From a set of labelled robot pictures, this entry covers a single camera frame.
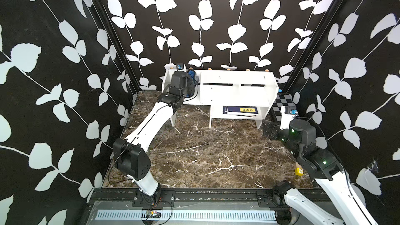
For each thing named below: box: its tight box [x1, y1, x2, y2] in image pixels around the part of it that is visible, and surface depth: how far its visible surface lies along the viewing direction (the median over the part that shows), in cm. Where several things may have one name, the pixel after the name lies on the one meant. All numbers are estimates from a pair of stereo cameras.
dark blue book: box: [222, 105, 259, 117], surface depth 92 cm
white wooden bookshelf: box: [161, 68, 279, 130], surface depth 85 cm
